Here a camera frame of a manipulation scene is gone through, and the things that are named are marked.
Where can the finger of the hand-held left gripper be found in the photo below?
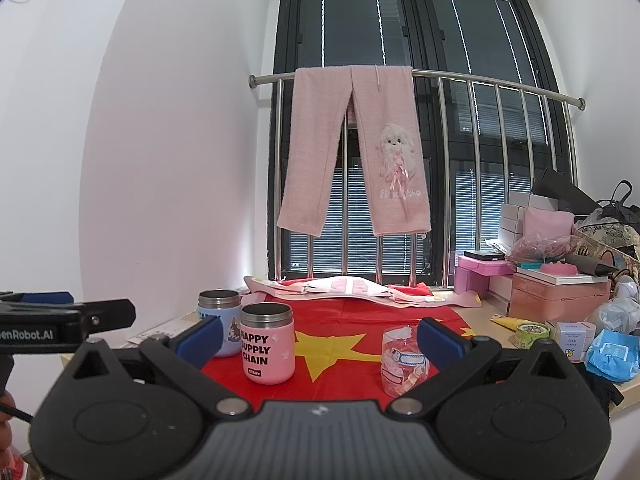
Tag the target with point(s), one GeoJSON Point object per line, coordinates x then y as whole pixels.
{"type": "Point", "coordinates": [47, 297]}
{"type": "Point", "coordinates": [107, 316]}

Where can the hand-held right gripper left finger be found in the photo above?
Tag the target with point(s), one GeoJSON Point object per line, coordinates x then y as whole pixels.
{"type": "Point", "coordinates": [202, 340]}

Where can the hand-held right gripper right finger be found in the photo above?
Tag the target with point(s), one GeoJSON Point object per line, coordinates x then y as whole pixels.
{"type": "Point", "coordinates": [440, 342]}

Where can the clear cup with stickers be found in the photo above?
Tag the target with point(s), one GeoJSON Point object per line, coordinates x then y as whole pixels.
{"type": "Point", "coordinates": [404, 362]}

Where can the blue insulated cup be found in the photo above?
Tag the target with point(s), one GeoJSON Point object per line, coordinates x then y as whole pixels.
{"type": "Point", "coordinates": [220, 310]}

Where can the pink insulated cup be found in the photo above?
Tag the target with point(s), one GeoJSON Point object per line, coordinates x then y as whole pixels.
{"type": "Point", "coordinates": [266, 345]}

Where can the white ruler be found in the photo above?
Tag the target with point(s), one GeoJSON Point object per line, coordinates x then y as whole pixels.
{"type": "Point", "coordinates": [150, 340]}

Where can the yellow tube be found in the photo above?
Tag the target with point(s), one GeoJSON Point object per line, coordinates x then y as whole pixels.
{"type": "Point", "coordinates": [505, 321]}

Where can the small pink box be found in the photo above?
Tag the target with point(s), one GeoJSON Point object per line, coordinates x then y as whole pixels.
{"type": "Point", "coordinates": [475, 272]}

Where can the green tape roll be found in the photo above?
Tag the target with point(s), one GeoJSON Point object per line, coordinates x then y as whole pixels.
{"type": "Point", "coordinates": [532, 335]}

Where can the flat black box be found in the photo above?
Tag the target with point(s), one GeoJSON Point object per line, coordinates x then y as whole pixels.
{"type": "Point", "coordinates": [482, 254]}

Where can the red cloth with yellow stars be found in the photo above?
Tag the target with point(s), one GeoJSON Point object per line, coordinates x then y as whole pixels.
{"type": "Point", "coordinates": [340, 330]}

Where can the pink and white fabric item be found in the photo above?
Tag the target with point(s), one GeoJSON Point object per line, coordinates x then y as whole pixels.
{"type": "Point", "coordinates": [350, 287]}

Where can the pink storage box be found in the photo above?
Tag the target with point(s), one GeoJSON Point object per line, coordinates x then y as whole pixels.
{"type": "Point", "coordinates": [560, 297]}

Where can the small white carton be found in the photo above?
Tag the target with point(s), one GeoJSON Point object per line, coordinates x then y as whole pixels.
{"type": "Point", "coordinates": [575, 342]}

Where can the pink plastic bag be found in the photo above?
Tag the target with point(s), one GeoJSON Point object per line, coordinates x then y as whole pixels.
{"type": "Point", "coordinates": [537, 247]}

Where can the stack of white boxes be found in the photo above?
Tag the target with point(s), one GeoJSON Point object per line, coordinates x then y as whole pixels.
{"type": "Point", "coordinates": [512, 220]}

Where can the pink cloth pouch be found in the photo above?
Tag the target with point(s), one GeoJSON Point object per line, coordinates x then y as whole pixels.
{"type": "Point", "coordinates": [547, 222]}

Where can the black cloth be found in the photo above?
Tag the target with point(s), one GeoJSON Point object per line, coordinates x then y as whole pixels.
{"type": "Point", "coordinates": [600, 387]}

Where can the black hair dryer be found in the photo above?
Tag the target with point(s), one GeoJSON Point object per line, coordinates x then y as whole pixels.
{"type": "Point", "coordinates": [590, 263]}

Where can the blue wipes packet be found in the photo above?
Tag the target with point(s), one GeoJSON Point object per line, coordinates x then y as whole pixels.
{"type": "Point", "coordinates": [612, 357]}

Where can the grey plastic bag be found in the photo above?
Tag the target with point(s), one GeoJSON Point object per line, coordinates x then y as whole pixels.
{"type": "Point", "coordinates": [615, 315]}

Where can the pink pants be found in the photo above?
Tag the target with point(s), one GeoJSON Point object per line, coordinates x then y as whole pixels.
{"type": "Point", "coordinates": [395, 160]}

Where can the black paper bag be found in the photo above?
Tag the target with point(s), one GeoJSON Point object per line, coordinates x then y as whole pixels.
{"type": "Point", "coordinates": [565, 192]}

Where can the patterned beige bag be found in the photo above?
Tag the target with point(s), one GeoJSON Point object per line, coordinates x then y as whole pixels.
{"type": "Point", "coordinates": [607, 237]}

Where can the black handbag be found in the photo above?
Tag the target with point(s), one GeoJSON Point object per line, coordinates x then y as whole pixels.
{"type": "Point", "coordinates": [622, 212]}

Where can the metal window railing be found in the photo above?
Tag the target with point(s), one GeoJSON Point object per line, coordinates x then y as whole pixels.
{"type": "Point", "coordinates": [450, 80]}

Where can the black framed window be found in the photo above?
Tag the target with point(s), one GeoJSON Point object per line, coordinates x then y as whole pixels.
{"type": "Point", "coordinates": [475, 25]}

